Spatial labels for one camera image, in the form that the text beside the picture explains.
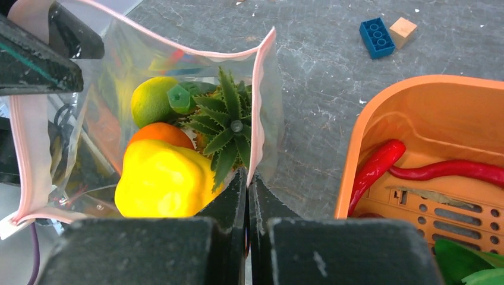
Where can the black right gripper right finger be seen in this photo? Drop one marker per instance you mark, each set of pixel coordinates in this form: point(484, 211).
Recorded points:
point(288, 249)

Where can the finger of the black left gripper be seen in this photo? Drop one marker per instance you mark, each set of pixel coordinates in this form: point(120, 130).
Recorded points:
point(72, 38)
point(30, 66)

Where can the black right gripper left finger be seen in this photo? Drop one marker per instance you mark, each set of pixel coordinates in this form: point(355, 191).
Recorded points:
point(208, 248)

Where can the yellow toy banana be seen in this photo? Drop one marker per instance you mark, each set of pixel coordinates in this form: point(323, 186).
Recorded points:
point(160, 180)

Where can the toy lemon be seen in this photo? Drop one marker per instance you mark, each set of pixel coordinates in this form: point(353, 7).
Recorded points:
point(150, 103)

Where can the toy pineapple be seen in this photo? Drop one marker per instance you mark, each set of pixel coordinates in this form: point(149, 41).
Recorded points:
point(223, 119)

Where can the toy orange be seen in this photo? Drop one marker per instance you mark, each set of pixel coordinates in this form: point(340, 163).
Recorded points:
point(164, 132)

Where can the green toy cucumber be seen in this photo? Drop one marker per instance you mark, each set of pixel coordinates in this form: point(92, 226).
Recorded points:
point(181, 96)

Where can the clear pink-dotted zip bag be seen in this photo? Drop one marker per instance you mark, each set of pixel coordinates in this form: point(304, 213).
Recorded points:
point(70, 146)

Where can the red and blue lego block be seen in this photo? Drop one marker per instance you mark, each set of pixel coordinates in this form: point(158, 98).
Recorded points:
point(176, 63)

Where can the short red toy chili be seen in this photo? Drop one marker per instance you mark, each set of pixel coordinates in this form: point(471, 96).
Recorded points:
point(374, 168)

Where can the tan plastic toy crate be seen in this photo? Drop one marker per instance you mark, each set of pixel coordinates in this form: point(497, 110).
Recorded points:
point(460, 209)

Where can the toy bok choy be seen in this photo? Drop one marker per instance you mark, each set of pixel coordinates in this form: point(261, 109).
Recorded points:
point(459, 264)

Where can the orange plastic bin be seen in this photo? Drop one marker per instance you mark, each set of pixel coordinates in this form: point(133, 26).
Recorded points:
point(437, 117)

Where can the red toy chili pepper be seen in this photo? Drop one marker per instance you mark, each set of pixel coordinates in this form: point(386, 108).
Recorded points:
point(469, 169)

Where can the blue lego brick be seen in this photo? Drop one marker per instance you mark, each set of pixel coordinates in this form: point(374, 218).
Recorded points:
point(376, 38)

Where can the small wooden cube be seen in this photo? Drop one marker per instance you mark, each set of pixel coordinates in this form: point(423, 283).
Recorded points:
point(401, 31)

